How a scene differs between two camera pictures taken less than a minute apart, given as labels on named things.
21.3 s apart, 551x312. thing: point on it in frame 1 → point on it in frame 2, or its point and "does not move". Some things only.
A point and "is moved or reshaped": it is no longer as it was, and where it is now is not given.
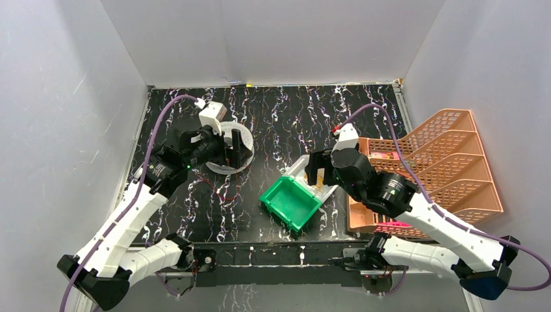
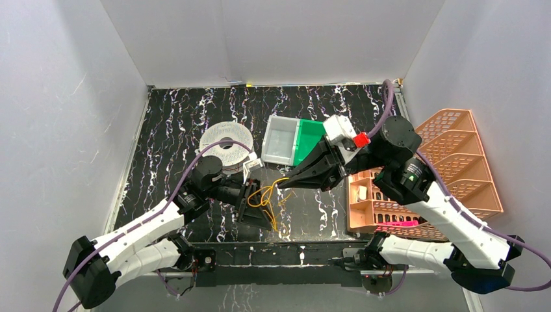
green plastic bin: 290,202 → 310,133
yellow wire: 320,179 is moved or reshaped
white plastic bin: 297,171 → 280,140
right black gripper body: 356,194 → 363,160
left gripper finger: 223,151 → 251,214
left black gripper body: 224,146 → 246,197
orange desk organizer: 444,158 does not move
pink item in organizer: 397,224 does not move
